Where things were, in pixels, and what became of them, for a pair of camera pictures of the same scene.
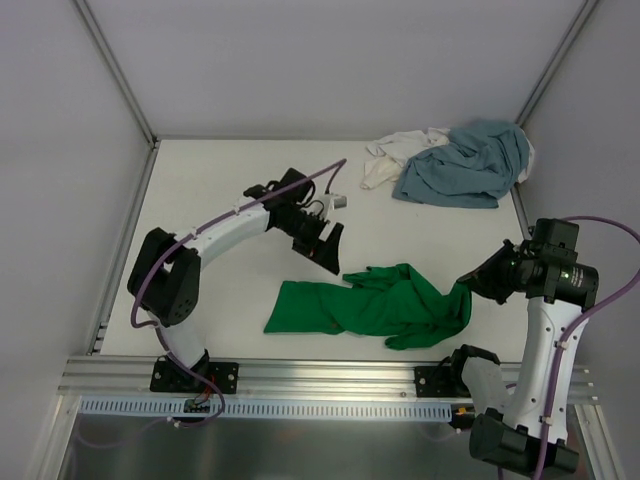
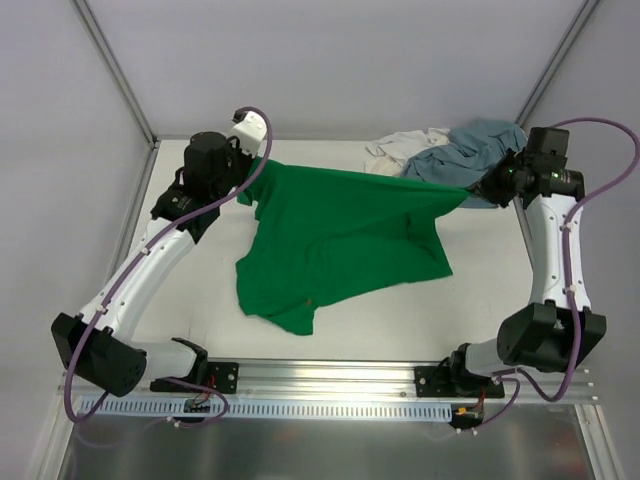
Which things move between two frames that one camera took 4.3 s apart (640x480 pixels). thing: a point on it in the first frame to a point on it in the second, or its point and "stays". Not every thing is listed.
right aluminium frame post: (556, 61) stays
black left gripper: (314, 240) to (238, 167)
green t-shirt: (395, 301) to (325, 236)
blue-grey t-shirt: (480, 163) stays
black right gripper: (495, 273) to (493, 181)
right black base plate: (440, 382) stays
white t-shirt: (388, 155) stays
